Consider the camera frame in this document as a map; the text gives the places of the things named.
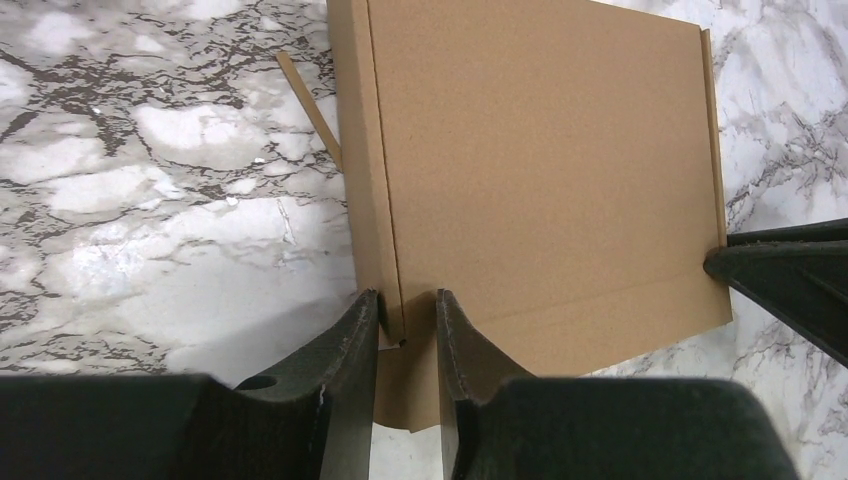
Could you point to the brown cardboard box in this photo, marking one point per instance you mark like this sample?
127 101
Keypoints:
554 164

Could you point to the small cardboard scrap strip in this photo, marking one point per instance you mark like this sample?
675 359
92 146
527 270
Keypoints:
310 107

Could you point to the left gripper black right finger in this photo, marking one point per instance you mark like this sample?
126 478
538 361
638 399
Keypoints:
498 421

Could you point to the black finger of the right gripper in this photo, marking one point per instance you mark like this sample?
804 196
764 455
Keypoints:
798 274

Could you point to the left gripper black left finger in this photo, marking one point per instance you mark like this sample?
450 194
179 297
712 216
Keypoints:
309 416

